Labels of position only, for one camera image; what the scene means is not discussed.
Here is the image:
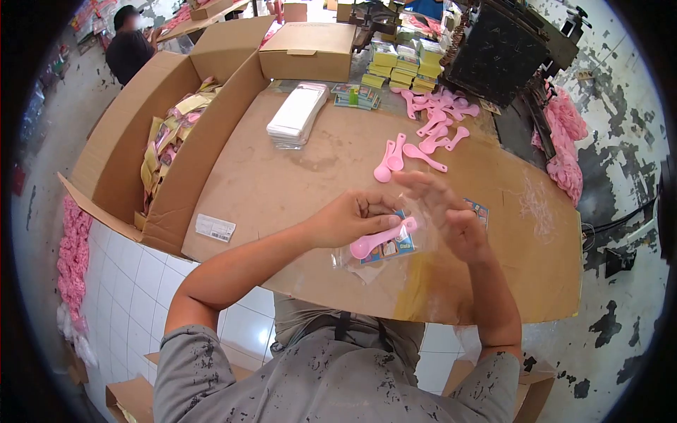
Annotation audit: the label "person's body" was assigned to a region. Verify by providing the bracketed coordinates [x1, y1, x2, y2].
[153, 324, 522, 423]

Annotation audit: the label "person's right hand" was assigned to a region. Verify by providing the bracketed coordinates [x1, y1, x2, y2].
[391, 170, 490, 265]

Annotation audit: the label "closed cardboard box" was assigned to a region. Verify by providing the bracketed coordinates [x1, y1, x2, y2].
[257, 22, 358, 84]

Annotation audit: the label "heap of pink plastic frames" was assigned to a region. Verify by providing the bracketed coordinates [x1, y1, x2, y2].
[530, 86, 589, 208]
[56, 195, 94, 335]

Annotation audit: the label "blue printed card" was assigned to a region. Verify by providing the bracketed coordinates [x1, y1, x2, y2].
[361, 209, 420, 265]
[463, 198, 490, 229]

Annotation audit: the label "pink plastic spoon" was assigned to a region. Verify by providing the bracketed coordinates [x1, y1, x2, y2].
[386, 133, 407, 172]
[373, 140, 396, 184]
[349, 216, 419, 260]
[402, 143, 449, 173]

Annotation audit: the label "large open cardboard box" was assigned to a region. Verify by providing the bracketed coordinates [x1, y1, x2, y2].
[56, 14, 277, 260]

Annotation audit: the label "stack of clear bags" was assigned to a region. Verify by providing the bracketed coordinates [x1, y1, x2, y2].
[266, 81, 330, 151]

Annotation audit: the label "pale pink plastic shavings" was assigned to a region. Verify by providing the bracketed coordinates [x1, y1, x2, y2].
[514, 173, 557, 240]

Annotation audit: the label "table with cardboard box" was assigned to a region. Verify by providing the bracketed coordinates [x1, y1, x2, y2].
[157, 0, 250, 44]

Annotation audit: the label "black cable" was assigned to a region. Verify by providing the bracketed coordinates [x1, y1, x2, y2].
[581, 197, 659, 253]

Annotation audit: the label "white shipping label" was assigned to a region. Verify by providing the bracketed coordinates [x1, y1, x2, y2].
[194, 213, 238, 243]

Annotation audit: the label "pile of yellow packets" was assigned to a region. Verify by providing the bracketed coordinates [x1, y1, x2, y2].
[133, 76, 223, 232]

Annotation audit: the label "person's left index finger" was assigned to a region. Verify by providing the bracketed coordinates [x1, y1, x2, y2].
[355, 191, 406, 216]

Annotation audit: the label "person's right fingers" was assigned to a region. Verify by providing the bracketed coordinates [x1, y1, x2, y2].
[392, 170, 462, 223]

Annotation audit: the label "cardboard sheet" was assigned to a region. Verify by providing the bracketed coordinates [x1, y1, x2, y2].
[181, 78, 584, 326]

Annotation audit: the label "stacks of yellow card bundles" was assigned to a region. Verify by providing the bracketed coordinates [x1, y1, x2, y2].
[360, 38, 446, 95]

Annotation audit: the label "person's left thumb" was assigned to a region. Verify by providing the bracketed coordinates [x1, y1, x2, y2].
[365, 213, 404, 234]

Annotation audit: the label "pile of pink spoons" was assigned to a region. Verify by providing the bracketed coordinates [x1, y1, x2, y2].
[390, 86, 481, 155]

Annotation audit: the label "row of printed cards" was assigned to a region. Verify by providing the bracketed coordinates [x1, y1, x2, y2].
[330, 83, 382, 111]

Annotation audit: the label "clear plastic bag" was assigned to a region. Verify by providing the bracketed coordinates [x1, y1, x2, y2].
[331, 197, 441, 287]

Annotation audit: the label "black machine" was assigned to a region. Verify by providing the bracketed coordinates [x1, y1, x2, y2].
[440, 0, 594, 162]

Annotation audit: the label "person's left hand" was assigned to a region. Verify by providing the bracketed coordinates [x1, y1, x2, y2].
[304, 190, 406, 249]

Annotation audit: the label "heap of clear plastic bags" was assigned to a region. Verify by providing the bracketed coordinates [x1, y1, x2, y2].
[55, 302, 99, 369]

